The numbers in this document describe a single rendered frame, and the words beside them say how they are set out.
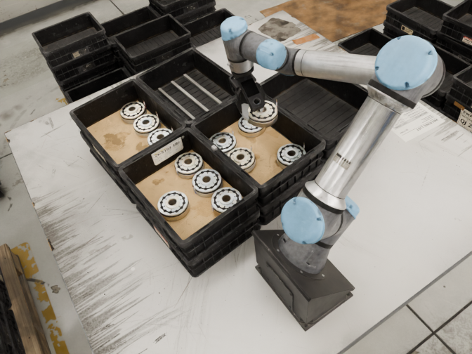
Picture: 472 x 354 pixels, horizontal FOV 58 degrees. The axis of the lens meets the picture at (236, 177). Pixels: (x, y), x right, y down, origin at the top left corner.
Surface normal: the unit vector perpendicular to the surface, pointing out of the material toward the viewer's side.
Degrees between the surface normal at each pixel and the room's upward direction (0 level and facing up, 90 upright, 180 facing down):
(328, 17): 4
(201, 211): 0
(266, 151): 0
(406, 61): 40
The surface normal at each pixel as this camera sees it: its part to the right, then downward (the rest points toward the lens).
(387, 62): -0.51, -0.09
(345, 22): -0.06, -0.64
